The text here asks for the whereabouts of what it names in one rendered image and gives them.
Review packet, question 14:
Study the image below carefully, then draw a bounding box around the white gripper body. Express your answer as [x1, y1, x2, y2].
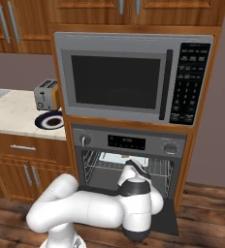
[123, 158, 145, 172]

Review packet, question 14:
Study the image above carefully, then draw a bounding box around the pale cake on tray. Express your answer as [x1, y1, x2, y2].
[98, 152, 150, 169]

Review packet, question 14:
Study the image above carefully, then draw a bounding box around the wooden oven housing cabinet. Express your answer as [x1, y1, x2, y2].
[48, 23, 223, 212]

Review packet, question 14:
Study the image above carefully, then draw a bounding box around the grey oven knob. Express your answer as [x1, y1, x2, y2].
[163, 141, 178, 155]
[80, 135, 92, 147]

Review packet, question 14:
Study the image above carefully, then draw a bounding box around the grey built-in oven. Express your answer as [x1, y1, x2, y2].
[71, 123, 187, 237]

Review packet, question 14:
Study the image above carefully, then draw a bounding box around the grey microwave oven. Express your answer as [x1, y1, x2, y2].
[53, 31, 214, 126]

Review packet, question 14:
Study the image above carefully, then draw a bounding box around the blue and white plate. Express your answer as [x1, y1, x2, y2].
[34, 109, 66, 131]

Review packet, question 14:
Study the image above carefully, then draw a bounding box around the wooden drawer front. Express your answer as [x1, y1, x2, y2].
[0, 133, 56, 163]

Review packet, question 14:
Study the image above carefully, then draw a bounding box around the silver toaster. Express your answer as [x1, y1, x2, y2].
[33, 78, 61, 112]

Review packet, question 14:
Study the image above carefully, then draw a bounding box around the oven wire rack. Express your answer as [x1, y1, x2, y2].
[82, 149, 175, 197]

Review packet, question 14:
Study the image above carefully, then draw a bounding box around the black microwave door handle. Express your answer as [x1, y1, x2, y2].
[158, 48, 174, 121]

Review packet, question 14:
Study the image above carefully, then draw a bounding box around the silver cupboard handle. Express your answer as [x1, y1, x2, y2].
[6, 0, 21, 46]
[0, 0, 12, 45]
[134, 0, 142, 16]
[22, 164, 33, 187]
[117, 0, 125, 16]
[30, 165, 41, 189]

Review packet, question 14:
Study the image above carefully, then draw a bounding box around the silver drawer handle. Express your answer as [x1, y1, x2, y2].
[10, 143, 37, 152]

